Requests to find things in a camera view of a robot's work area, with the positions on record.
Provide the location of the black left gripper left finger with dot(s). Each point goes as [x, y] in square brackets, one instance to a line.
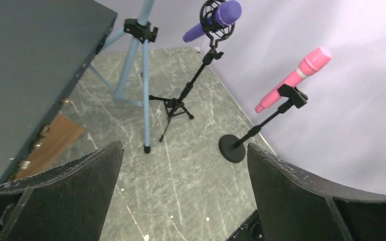
[68, 202]

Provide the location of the brown wooden board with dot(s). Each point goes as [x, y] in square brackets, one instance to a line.
[61, 133]

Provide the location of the pink microphone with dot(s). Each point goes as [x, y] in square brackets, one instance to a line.
[310, 65]

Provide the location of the dark grey rack unit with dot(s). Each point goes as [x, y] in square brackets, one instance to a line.
[45, 47]

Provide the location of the purple microphone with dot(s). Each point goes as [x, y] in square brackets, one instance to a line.
[214, 16]

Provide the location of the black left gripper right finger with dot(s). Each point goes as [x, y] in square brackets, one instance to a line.
[295, 204]

